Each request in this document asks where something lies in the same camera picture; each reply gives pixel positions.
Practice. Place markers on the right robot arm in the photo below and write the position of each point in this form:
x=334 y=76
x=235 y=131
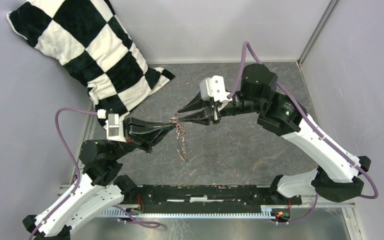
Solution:
x=337 y=175

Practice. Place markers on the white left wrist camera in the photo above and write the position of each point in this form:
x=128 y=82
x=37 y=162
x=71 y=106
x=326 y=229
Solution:
x=114 y=125

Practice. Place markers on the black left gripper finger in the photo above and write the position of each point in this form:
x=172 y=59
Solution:
x=146 y=140
x=149 y=125

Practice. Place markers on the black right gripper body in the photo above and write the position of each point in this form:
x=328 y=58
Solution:
x=215 y=115

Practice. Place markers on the black white checkered pillow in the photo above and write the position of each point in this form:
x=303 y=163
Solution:
x=89 y=41

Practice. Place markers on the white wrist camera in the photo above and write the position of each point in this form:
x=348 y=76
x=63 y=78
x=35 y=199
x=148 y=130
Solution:
x=214 y=88
x=114 y=125

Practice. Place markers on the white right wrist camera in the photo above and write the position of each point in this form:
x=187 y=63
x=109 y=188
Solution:
x=214 y=88

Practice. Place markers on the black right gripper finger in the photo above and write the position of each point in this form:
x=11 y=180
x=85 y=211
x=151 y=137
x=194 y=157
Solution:
x=197 y=103
x=202 y=117

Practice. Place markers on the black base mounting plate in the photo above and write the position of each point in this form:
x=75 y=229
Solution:
x=206 y=199

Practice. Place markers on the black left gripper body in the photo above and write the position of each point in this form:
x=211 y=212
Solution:
x=126 y=133

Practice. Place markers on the white toothed cable duct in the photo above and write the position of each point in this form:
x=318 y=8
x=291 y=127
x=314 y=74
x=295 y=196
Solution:
x=262 y=213

